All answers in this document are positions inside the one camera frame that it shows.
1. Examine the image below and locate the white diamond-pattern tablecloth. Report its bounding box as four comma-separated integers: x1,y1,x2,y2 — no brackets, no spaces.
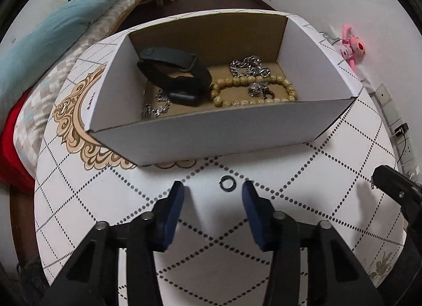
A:
35,8,406,306

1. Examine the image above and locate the wooden bead bracelet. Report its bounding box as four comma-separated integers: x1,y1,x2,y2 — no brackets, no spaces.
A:
210,75,298,108

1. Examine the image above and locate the black charger cable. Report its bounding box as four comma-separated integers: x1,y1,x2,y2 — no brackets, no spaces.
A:
394,134,409,165

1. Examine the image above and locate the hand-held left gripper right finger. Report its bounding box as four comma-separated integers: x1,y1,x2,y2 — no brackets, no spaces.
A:
241,179,383,306

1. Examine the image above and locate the dark fleece clothing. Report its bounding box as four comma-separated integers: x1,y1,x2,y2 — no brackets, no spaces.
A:
15,258,53,306

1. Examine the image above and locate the pink plush toy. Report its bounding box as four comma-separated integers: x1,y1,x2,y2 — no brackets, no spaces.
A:
339,24,366,70

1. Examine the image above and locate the small silver pendant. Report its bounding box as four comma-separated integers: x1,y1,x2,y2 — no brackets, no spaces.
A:
248,82,276,100

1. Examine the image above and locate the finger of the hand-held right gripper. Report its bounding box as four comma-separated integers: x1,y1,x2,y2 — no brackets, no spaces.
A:
372,165,422,221

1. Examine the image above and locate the small silver chain bracelet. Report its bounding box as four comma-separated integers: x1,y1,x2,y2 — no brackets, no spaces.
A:
142,90,171,117

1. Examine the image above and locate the red blanket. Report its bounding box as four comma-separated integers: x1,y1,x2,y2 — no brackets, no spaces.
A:
0,90,38,188

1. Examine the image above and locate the white cardboard box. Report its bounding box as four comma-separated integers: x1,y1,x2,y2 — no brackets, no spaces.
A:
86,9,363,166

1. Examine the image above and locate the white wall socket panel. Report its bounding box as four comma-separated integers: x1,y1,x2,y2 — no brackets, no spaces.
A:
376,84,392,106
394,135,416,163
384,105,403,129
403,161,422,179

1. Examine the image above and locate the black smart band watch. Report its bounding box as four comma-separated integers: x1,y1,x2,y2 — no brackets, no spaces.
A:
137,47,213,106

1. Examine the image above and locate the bed with blue blanket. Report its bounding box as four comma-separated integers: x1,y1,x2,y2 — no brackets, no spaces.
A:
13,0,159,168

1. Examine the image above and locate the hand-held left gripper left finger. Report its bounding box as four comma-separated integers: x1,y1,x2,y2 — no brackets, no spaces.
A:
49,180,186,306

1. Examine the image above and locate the thick silver chain bracelet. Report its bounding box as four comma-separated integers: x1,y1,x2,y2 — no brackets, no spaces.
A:
230,56,271,77

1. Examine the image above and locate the bed with blue duvet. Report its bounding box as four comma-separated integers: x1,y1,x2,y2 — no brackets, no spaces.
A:
0,0,165,105

